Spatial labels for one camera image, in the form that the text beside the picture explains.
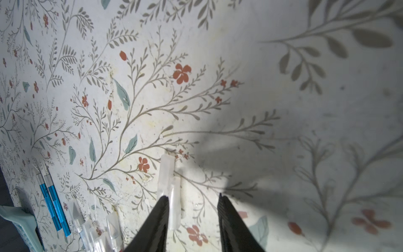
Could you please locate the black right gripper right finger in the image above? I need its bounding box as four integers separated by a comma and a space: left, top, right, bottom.
217, 194, 264, 252

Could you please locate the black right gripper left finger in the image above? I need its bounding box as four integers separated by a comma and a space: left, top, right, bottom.
124, 196, 170, 252

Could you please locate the clear plastic knife cap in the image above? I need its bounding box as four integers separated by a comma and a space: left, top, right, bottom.
157, 154, 175, 199

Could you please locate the blue carving knife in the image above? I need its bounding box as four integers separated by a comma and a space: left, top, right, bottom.
44, 166, 71, 237
33, 167, 62, 231

